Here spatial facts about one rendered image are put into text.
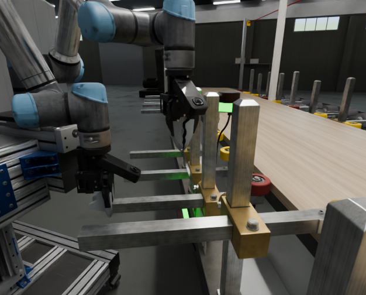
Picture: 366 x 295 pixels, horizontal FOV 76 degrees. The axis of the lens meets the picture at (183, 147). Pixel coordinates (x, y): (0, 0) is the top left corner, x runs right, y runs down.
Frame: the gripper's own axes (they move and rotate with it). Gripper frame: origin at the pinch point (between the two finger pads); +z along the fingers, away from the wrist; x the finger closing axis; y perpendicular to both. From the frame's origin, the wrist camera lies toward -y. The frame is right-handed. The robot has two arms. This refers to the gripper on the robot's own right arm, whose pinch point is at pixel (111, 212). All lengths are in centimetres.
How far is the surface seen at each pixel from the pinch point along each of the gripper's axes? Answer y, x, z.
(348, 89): -136, -82, -25
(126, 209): -4.3, 1.4, -1.7
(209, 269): -26.1, 10.9, 12.3
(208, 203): -26.5, 4.9, -4.2
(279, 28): -123, -160, -70
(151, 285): -7, -46, 82
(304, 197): -50, 10, -8
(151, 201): -11.3, 1.3, -3.6
